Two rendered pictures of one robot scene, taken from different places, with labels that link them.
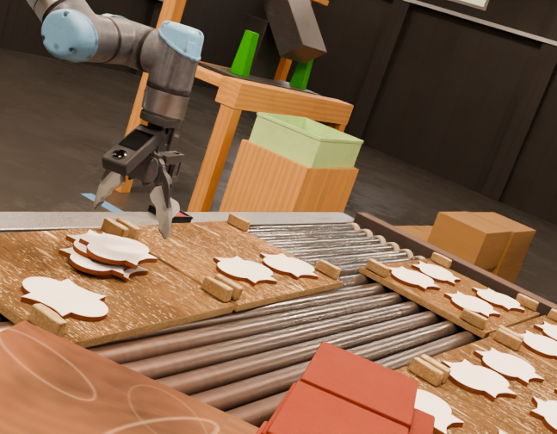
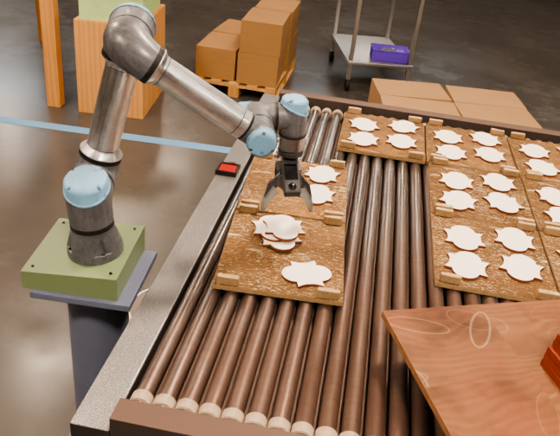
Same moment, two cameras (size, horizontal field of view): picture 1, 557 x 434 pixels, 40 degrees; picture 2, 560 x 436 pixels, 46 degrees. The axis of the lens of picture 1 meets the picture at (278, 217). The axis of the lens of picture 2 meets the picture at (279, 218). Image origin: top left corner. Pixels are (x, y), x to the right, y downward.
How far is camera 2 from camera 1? 1.18 m
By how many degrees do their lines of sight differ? 30
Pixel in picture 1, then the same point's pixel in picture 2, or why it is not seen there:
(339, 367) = not seen: outside the picture
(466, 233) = (267, 30)
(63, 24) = (264, 140)
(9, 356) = (408, 330)
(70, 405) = (449, 336)
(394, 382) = not seen: outside the picture
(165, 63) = (296, 125)
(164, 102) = (299, 144)
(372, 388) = not seen: outside the picture
